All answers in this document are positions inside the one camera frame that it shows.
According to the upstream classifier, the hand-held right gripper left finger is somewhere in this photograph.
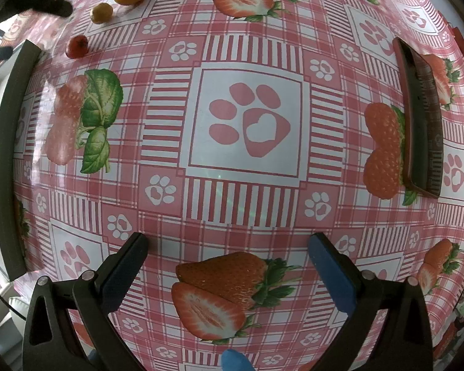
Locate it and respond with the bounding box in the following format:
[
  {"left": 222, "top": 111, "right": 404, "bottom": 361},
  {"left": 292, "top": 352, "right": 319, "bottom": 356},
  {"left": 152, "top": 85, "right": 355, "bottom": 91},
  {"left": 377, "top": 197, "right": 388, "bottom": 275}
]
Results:
[{"left": 22, "top": 232, "right": 150, "bottom": 371}]

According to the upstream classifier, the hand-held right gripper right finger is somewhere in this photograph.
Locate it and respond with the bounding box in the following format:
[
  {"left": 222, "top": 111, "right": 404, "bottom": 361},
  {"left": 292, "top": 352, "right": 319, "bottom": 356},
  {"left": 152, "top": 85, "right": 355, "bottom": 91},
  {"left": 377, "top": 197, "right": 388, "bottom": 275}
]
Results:
[{"left": 308, "top": 233, "right": 436, "bottom": 371}]

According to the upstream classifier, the white tray with dark rim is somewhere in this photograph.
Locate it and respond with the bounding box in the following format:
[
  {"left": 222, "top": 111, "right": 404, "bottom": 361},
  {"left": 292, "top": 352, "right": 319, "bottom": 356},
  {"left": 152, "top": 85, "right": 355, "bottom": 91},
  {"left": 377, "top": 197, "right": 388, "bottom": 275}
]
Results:
[{"left": 0, "top": 39, "right": 41, "bottom": 281}]

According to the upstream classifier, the red cherry tomato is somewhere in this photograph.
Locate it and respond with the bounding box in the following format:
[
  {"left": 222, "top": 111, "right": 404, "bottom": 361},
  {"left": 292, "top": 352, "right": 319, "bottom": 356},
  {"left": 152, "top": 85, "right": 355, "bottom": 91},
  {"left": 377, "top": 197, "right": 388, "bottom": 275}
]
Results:
[{"left": 66, "top": 35, "right": 89, "bottom": 59}]

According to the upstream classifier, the small yellow-brown fruit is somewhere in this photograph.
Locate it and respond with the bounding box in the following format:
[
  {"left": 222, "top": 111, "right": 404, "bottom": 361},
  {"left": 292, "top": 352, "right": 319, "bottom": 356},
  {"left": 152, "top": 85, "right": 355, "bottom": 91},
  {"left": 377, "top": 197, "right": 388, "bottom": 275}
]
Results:
[{"left": 90, "top": 2, "right": 114, "bottom": 24}]

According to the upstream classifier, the pink strawberry print tablecloth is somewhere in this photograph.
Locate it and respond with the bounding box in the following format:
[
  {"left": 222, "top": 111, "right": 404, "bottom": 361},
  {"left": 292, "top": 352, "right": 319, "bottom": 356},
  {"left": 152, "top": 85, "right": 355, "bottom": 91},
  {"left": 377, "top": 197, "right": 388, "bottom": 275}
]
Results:
[{"left": 0, "top": 0, "right": 464, "bottom": 371}]

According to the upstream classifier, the blue rounded object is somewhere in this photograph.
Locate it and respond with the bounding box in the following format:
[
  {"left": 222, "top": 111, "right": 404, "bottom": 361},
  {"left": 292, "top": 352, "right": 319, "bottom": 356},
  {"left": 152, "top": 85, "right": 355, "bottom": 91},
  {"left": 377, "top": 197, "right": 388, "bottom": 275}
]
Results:
[{"left": 221, "top": 349, "right": 256, "bottom": 371}]

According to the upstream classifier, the dark smartphone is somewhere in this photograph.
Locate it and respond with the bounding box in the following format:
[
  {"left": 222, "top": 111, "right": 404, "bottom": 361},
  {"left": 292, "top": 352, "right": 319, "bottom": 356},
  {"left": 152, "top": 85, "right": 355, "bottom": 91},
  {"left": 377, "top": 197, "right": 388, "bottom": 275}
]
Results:
[{"left": 392, "top": 37, "right": 445, "bottom": 200}]

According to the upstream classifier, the black cable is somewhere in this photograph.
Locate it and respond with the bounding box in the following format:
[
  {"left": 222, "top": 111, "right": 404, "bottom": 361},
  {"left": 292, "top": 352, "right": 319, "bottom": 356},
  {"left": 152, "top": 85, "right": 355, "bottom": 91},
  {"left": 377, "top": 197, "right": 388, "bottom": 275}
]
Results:
[{"left": 0, "top": 276, "right": 27, "bottom": 322}]

